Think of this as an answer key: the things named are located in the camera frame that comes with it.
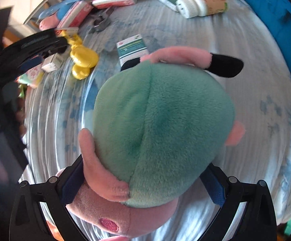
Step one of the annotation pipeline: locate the small white barcode box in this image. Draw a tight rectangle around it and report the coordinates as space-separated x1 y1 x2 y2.
42 53 64 73

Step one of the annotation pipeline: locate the red white medicine box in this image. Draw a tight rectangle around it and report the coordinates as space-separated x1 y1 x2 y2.
54 27 79 37

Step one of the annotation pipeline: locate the pink Kotex pad pack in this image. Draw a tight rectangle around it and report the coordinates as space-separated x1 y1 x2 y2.
16 64 44 89

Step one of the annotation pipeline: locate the teal white medicine box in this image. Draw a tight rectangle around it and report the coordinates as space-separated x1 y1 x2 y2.
116 34 149 67

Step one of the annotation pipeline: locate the large pink pig plush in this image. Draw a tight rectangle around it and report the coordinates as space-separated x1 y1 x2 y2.
67 46 245 240

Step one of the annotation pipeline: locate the white bottle orange label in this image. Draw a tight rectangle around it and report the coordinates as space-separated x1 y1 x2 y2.
176 0 228 19

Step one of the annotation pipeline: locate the pink tissue pack with barcode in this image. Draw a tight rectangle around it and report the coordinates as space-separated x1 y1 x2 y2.
57 0 93 28

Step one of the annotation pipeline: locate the small blue-shirt pig plush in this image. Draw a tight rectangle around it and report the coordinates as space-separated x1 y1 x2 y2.
39 3 73 31

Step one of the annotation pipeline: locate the yellow beetle toy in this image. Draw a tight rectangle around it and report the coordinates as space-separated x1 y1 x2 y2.
61 31 99 80

